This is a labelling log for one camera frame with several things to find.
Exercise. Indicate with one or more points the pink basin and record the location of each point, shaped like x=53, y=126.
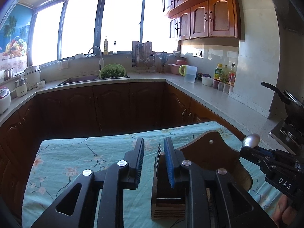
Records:
x=174, y=67

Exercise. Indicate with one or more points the black frying pan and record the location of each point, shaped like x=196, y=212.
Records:
x=292, y=106

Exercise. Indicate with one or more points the small white blender cooker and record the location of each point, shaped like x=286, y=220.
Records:
x=21, y=87

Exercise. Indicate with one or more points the gas stove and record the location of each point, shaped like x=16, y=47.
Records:
x=289, y=134

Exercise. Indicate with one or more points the long steel spoon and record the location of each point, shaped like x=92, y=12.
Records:
x=251, y=140

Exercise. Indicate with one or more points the yellow oil bottle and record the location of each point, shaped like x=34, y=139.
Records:
x=218, y=71

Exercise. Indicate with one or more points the upper wooden wall cabinets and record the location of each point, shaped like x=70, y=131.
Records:
x=192, y=19

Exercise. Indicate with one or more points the fruit beach poster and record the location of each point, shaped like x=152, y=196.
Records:
x=14, y=39

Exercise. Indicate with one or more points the floral teal tablecloth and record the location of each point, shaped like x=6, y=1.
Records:
x=59, y=161

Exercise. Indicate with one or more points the right hand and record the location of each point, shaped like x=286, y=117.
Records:
x=284, y=213

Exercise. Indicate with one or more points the clear pitcher green handle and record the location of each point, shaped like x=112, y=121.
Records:
x=188, y=72

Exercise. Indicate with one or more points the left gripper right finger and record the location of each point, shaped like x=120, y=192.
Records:
x=212, y=198

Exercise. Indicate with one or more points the dish drying rack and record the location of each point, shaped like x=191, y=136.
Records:
x=143, y=58

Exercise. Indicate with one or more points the white red rice cooker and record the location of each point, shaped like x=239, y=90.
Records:
x=5, y=99

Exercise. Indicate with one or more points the white pot cooker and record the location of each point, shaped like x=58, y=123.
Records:
x=32, y=76

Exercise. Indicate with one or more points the lower wooden base cabinets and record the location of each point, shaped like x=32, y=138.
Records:
x=104, y=109

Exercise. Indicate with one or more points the yellow detergent bottle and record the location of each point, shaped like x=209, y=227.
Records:
x=105, y=46

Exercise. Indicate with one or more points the chrome sink faucet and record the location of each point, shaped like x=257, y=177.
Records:
x=95, y=51

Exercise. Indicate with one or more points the white bowl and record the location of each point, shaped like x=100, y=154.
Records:
x=207, y=81

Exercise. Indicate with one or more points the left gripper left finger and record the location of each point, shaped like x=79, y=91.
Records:
x=96, y=198

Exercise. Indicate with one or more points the green colander with greens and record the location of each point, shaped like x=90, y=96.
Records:
x=113, y=70

